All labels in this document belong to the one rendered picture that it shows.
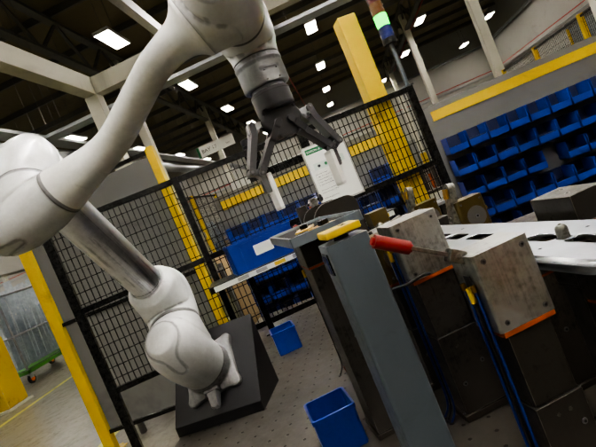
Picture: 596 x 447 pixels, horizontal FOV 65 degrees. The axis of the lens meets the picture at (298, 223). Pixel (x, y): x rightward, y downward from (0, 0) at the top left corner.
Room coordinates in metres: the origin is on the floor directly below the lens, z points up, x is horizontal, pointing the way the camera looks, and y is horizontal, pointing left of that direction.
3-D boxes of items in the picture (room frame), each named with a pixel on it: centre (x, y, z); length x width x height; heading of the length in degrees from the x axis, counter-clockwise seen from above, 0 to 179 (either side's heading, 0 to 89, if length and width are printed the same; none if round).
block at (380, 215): (2.03, -0.33, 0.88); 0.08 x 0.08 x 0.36; 9
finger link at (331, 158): (0.90, -0.11, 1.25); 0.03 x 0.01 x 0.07; 22
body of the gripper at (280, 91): (0.88, -0.04, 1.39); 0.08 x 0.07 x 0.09; 112
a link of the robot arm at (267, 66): (0.88, -0.04, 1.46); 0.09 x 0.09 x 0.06
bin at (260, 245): (2.11, 0.20, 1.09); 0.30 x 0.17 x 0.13; 105
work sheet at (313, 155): (2.30, -0.25, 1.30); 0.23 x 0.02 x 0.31; 99
